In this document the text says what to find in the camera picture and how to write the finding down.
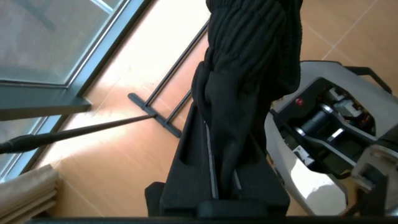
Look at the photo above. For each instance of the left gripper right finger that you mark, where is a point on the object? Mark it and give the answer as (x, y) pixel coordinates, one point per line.
(264, 183)

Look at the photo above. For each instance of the window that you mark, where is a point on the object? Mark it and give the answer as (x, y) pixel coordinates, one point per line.
(46, 40)

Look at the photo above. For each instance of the black shorts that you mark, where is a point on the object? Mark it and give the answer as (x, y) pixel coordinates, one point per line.
(248, 62)

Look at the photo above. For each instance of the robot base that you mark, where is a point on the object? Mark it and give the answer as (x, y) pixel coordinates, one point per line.
(342, 93)

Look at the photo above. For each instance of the black clothes rack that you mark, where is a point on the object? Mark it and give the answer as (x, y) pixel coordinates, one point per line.
(77, 132)

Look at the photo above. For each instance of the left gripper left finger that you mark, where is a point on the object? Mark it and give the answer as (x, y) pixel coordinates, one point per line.
(189, 180)

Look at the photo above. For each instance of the beige curtain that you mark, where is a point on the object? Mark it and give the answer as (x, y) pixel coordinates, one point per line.
(28, 193)

